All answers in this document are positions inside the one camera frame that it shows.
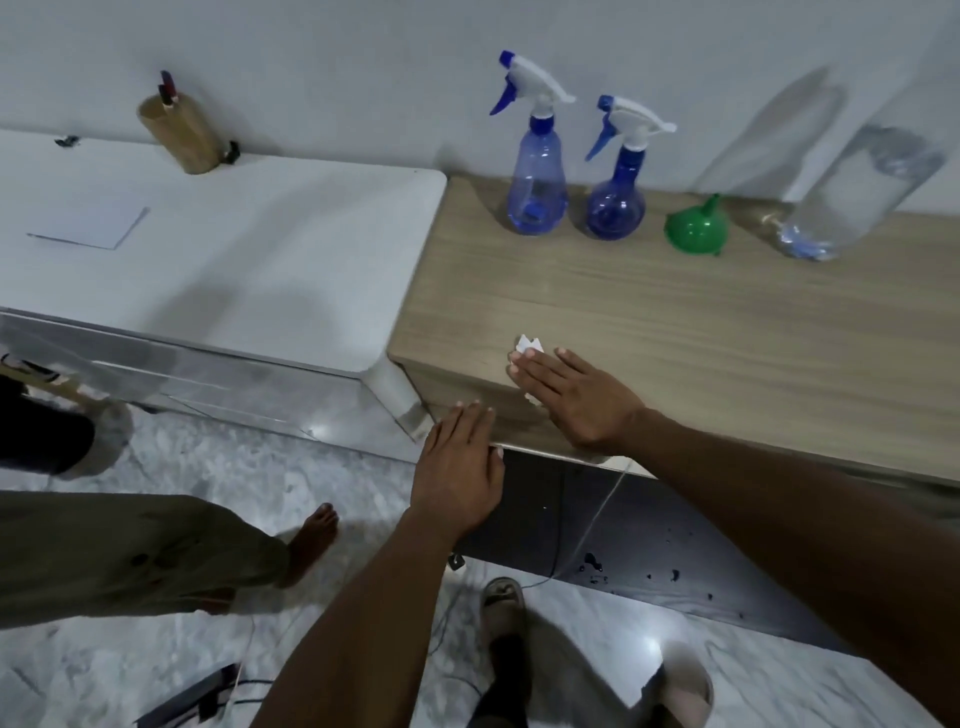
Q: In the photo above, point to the tall blue spray bottle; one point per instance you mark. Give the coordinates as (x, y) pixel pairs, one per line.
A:
(537, 180)

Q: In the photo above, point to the person's right hand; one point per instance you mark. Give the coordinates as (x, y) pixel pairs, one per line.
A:
(589, 409)

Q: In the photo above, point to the person's right middle finger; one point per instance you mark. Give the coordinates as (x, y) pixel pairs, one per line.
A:
(536, 380)

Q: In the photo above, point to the clear plastic water bottle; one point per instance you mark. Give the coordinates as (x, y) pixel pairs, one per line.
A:
(862, 187)

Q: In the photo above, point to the round blue spray bottle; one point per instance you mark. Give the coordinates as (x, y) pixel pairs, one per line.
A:
(616, 206)

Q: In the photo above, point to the wooden cabinet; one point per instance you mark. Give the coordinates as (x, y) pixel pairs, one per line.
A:
(712, 337)

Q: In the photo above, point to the red pen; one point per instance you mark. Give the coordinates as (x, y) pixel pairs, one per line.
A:
(167, 88)

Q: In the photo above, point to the green funnel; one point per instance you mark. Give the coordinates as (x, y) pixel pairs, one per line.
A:
(696, 231)

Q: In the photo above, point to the beige sandal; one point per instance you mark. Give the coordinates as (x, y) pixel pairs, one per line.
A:
(686, 694)
(502, 607)

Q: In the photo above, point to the person's left middle finger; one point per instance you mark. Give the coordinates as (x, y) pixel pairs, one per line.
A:
(472, 427)

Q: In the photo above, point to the person's right little finger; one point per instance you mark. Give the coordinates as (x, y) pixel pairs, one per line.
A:
(575, 360)

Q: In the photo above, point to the person's black trouser leg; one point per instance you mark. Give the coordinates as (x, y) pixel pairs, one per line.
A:
(504, 690)

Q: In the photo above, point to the person's left forearm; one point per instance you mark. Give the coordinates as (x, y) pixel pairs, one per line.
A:
(360, 637)

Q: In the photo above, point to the person's left thumb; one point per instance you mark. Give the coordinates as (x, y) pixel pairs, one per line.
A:
(498, 463)

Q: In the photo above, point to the white cabinet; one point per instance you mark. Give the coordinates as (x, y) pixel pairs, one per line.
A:
(247, 262)

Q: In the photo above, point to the person's left little finger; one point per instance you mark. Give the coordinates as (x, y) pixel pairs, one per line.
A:
(436, 442)

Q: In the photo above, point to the white tissue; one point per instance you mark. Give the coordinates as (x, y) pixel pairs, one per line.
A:
(527, 345)

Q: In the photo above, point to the person's left hand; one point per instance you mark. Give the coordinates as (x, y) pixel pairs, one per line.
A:
(454, 480)

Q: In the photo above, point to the white paper sheet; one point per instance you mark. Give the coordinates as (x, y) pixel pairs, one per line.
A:
(90, 225)

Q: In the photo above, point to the wooden pen holder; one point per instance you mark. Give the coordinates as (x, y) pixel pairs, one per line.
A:
(180, 135)

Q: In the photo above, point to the person's right forearm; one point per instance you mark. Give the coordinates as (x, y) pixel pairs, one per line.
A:
(810, 540)

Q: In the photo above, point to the small black clip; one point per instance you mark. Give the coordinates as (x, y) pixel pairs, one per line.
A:
(67, 140)

